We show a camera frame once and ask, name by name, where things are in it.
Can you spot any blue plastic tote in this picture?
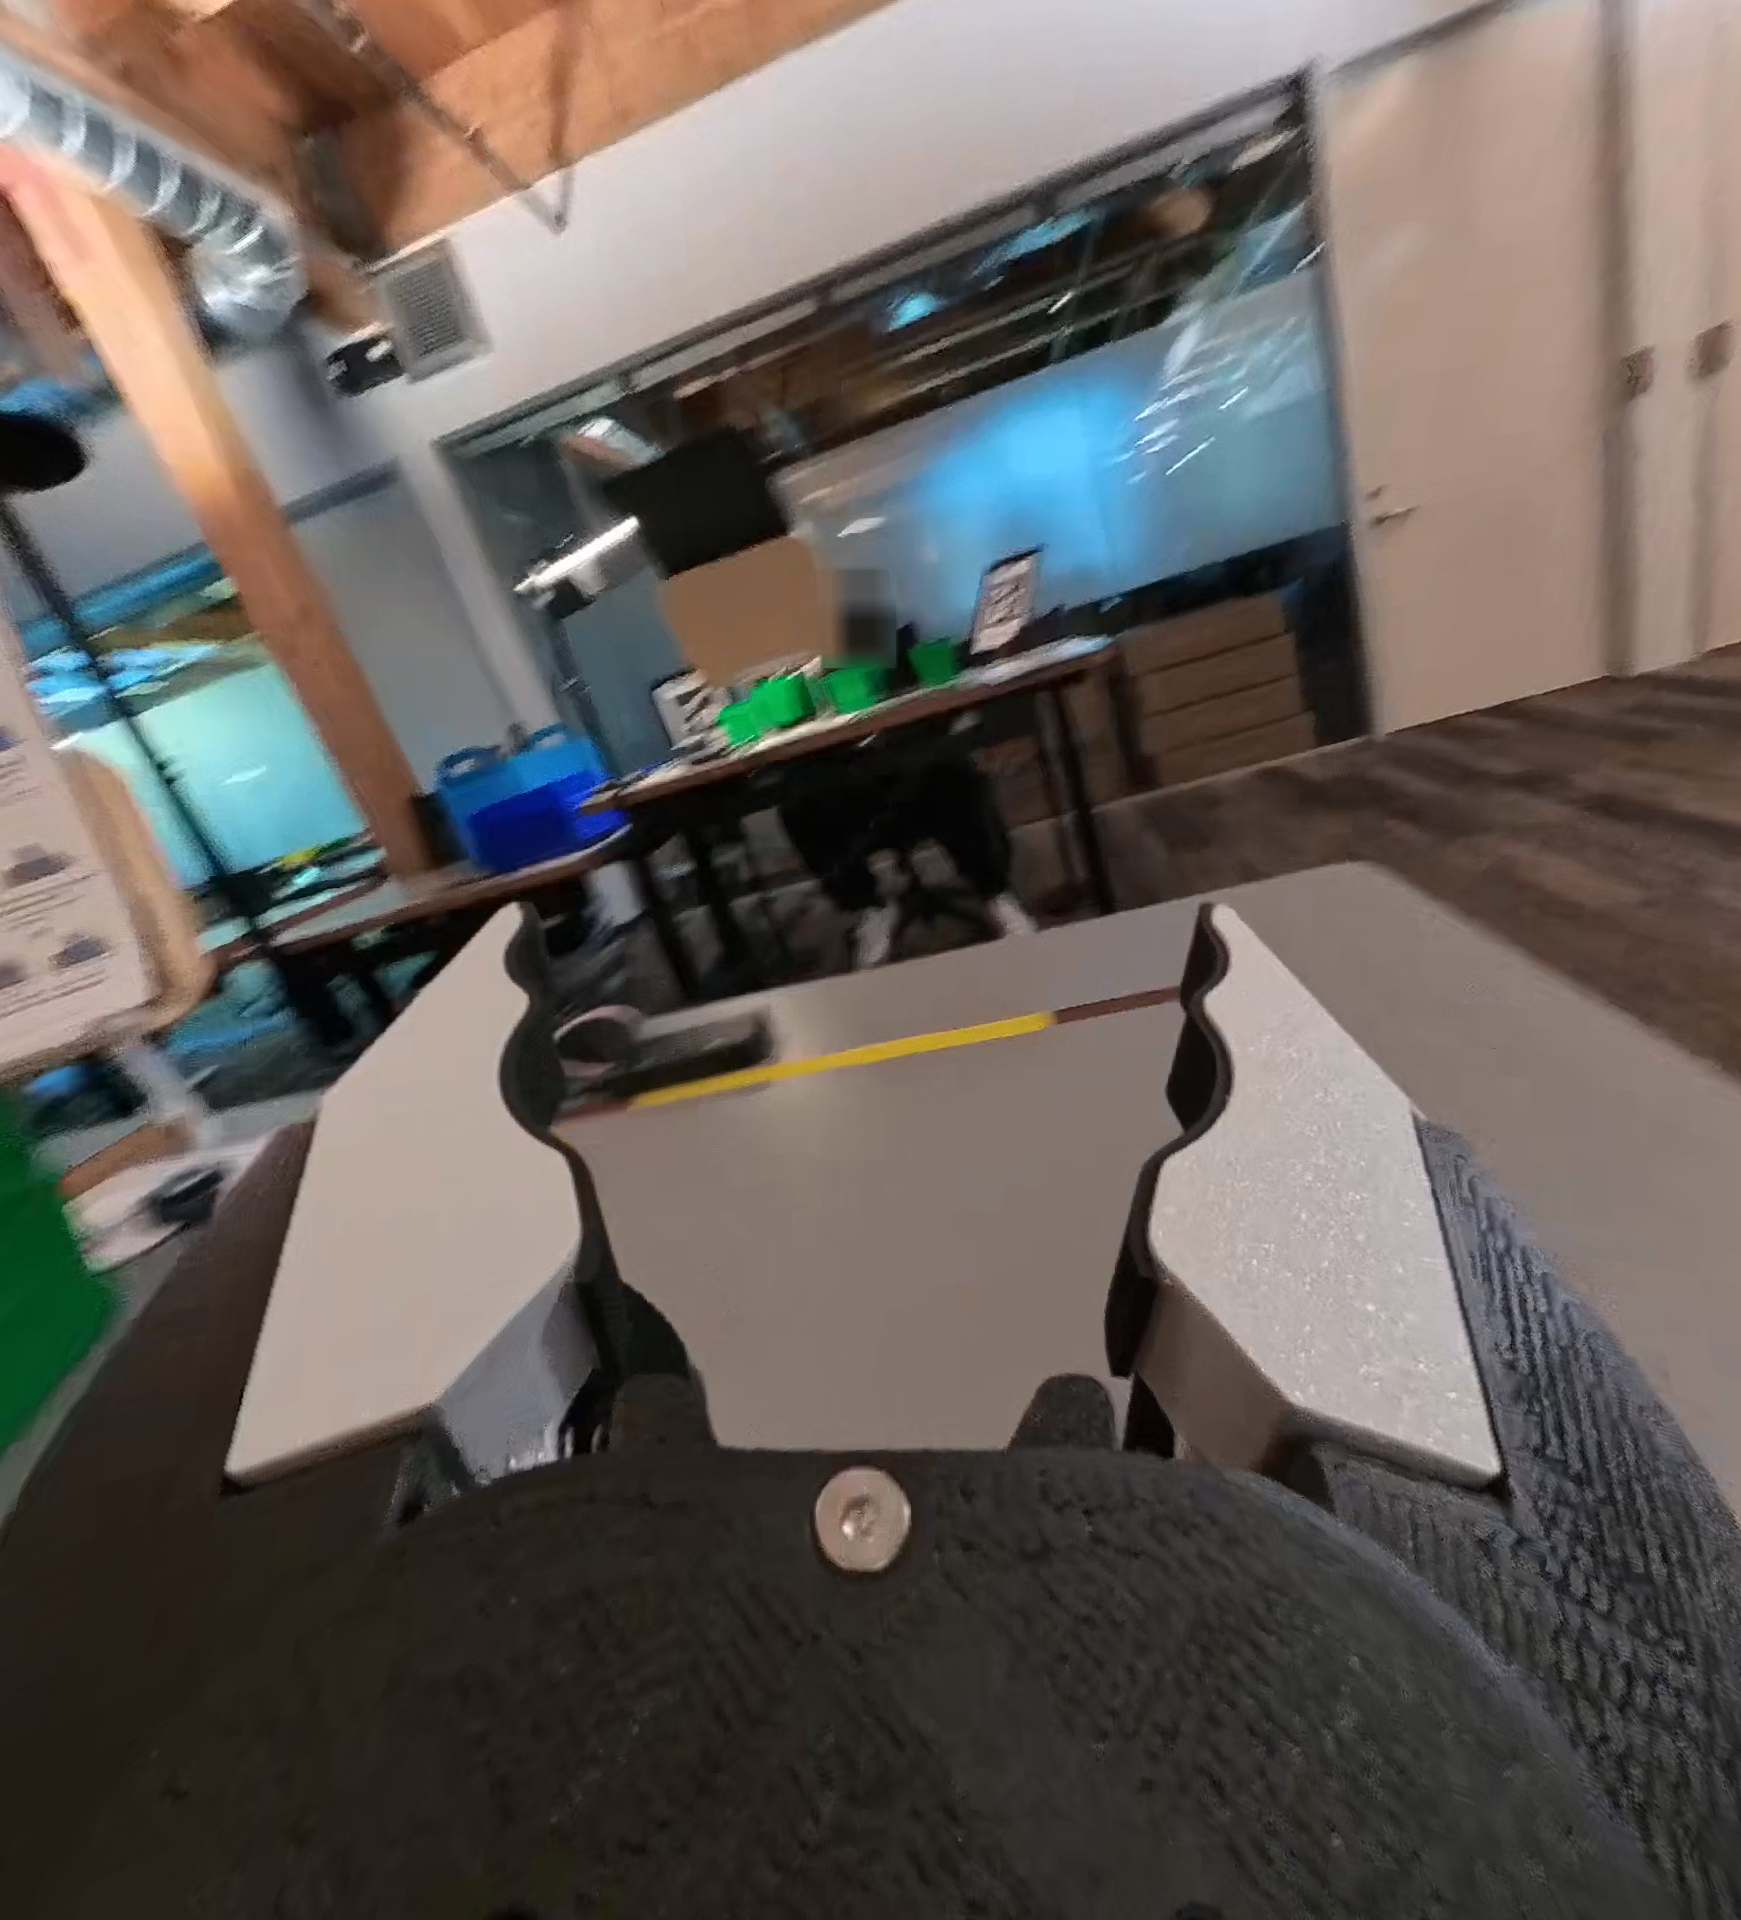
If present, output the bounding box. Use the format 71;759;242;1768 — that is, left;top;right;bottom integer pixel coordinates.
507;723;614;788
431;745;617;872

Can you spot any black charger box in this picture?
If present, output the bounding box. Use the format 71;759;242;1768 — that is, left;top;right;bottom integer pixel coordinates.
555;1007;774;1094

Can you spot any black sprinkler pipe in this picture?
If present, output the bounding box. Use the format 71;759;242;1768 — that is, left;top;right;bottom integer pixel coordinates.
332;30;572;234

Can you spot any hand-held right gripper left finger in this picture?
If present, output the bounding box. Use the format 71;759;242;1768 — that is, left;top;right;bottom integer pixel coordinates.
224;904;617;1486

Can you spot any black photo flag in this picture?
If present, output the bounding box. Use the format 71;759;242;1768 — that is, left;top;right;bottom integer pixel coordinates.
603;435;789;576

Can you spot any wooden backing board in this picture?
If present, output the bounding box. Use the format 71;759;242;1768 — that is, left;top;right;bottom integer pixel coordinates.
61;742;213;1037

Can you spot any silver air duct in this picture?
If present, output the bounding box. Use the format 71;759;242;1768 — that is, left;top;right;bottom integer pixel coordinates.
0;15;305;340

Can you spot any studio light on stand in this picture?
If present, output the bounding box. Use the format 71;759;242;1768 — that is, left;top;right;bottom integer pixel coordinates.
514;517;661;619

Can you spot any long wooden work table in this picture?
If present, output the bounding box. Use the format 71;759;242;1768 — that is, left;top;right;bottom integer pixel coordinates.
203;841;631;1037

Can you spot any wall vent grille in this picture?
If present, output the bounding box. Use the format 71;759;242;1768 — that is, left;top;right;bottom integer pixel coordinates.
376;241;493;377

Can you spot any glass partition wall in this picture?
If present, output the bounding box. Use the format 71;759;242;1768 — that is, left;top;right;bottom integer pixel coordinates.
437;67;1374;842

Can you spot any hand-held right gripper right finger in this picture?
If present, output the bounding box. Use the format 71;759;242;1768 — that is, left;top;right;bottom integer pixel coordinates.
1108;901;1505;1490

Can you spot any wooden support post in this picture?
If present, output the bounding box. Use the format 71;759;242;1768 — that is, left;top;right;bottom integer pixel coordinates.
14;181;429;872

